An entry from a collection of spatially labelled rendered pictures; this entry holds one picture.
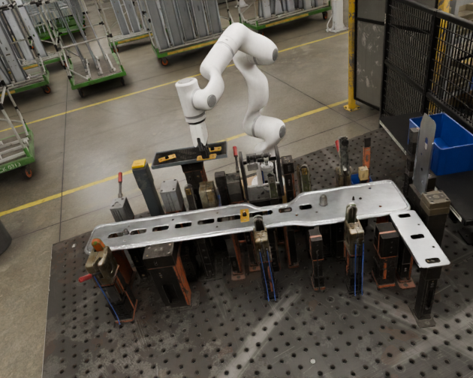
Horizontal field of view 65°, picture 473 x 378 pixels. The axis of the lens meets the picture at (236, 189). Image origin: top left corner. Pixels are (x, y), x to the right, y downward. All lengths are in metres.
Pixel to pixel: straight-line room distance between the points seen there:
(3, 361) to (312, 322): 2.12
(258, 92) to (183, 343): 1.16
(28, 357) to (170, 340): 1.47
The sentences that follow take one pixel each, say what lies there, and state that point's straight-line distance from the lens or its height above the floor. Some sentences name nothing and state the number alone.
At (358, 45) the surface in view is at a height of 0.78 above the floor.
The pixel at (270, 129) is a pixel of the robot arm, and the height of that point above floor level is 1.18.
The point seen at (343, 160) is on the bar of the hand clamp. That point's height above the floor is 1.11.
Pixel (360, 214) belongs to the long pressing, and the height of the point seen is 1.00.
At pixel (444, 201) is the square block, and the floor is 1.06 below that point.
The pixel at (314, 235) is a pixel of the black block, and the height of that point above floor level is 0.99.
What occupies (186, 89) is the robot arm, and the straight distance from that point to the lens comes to 1.43.
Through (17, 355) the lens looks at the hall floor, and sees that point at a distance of 3.00.
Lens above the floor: 2.00
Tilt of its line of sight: 34 degrees down
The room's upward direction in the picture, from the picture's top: 12 degrees counter-clockwise
